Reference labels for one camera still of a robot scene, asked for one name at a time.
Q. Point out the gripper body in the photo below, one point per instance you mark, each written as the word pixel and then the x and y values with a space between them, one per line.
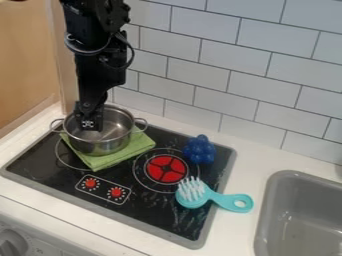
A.
pixel 94 94

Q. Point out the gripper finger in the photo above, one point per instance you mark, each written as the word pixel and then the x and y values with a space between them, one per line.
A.
pixel 89 122

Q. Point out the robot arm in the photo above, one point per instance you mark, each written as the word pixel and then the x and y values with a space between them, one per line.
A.
pixel 95 36

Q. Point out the silver pot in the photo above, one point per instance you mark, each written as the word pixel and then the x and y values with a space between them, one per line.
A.
pixel 103 136

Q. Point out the green cloth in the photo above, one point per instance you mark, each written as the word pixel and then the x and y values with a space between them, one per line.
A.
pixel 116 153

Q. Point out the toy stove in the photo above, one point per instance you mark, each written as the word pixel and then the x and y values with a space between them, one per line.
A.
pixel 120 186

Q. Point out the blue toy grapes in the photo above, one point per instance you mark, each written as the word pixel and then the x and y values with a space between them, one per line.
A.
pixel 200 150

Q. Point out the teal brush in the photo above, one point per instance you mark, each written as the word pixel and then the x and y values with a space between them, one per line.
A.
pixel 200 196

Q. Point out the toy sink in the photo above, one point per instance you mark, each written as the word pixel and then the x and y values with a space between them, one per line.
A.
pixel 302 216

